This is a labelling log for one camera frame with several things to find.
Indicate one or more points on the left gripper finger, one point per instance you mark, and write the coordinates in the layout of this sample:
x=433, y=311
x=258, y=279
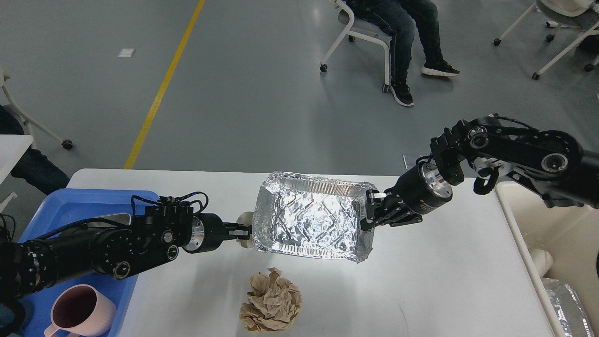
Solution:
x=243, y=237
x=238, y=227

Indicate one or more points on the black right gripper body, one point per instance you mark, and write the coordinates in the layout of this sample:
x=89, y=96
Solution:
x=422, y=189

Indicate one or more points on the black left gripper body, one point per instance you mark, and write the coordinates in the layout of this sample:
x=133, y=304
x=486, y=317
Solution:
x=208, y=233

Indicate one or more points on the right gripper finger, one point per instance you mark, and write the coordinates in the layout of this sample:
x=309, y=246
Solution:
x=381, y=209
x=397, y=217

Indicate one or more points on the white paper cup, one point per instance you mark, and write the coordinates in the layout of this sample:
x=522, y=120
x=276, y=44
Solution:
x=246, y=220

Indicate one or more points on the aluminium foil tray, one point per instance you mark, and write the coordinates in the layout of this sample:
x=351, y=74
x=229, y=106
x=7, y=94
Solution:
x=312, y=216

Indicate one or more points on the brown paper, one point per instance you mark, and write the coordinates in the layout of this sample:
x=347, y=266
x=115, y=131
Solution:
x=273, y=304

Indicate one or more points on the stainless steel rectangular tray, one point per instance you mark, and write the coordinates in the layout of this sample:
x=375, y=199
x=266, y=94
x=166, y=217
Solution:
x=112, y=219

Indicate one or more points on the pink mug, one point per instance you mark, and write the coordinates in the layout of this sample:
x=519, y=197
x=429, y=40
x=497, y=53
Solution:
x=82, y=311

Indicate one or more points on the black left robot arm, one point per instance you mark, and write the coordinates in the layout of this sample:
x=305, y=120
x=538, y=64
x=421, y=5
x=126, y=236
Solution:
x=156, y=231

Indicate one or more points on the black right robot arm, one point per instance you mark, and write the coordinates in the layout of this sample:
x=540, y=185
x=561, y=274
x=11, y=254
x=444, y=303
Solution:
x=551, y=164

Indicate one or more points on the left floor outlet plate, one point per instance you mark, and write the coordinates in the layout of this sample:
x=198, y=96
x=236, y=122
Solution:
x=410, y=160

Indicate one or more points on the white cup in bin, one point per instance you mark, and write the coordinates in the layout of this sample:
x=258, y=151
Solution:
x=542, y=261

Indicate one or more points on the blue plastic tray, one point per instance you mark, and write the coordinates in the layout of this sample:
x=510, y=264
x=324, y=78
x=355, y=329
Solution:
x=63, y=207

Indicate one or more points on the cream plastic bin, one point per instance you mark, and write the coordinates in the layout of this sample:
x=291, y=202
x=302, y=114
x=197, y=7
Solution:
x=570, y=235

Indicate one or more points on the person in blue hoodie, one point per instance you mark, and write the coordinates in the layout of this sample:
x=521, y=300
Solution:
x=401, y=20

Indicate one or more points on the grey white office chair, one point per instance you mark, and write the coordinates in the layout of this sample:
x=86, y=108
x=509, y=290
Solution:
x=357, y=28

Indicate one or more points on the foil scrap in bin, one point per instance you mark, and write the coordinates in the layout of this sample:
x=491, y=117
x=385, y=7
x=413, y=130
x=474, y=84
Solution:
x=568, y=308

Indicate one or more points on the white paper on floor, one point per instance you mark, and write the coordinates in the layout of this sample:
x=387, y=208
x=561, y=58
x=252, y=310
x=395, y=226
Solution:
x=126, y=52

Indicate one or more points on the grey chair at left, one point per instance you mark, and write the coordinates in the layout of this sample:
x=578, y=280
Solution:
x=25, y=119

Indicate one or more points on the white side table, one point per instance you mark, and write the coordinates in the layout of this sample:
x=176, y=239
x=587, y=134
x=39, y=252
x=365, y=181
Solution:
x=12, y=147

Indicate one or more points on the white chair top right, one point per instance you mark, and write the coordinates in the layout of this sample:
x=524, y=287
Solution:
x=580, y=15

